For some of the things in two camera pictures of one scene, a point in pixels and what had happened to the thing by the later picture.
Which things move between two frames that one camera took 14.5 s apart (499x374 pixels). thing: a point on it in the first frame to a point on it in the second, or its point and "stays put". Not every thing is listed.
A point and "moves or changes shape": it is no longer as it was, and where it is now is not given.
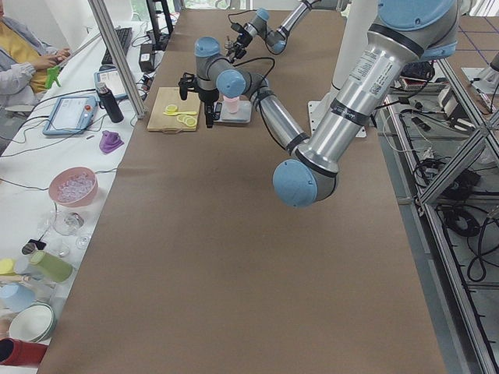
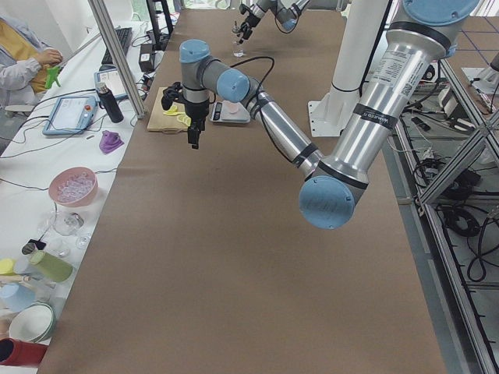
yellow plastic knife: x=173 y=114 stays put
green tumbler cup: x=55 y=269 stays put
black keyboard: x=124 y=36 stays put
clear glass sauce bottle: x=228 y=46 moves or changes shape
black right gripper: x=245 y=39 to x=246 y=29
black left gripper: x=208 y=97 to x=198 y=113
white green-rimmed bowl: x=35 y=322 stays put
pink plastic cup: x=231 y=104 stays put
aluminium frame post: x=113 y=45 stays put
